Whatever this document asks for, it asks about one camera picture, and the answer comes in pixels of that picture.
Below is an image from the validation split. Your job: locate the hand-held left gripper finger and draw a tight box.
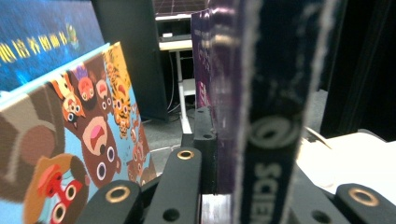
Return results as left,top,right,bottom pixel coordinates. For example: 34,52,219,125
181,106,219,194

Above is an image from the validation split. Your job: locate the purple book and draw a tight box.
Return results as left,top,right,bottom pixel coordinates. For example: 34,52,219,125
190,0,340,224

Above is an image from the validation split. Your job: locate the teal animal picture book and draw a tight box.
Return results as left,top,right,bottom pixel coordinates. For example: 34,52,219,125
0,41,158,224

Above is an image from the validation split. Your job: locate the blue picture book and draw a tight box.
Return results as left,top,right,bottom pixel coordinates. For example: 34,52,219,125
0,0,106,93

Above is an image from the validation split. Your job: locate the white metal stand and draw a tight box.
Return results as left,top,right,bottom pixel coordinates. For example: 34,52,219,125
154,13,200,135

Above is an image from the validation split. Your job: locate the black cabinet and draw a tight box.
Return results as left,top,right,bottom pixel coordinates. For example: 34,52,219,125
91,0,170,121

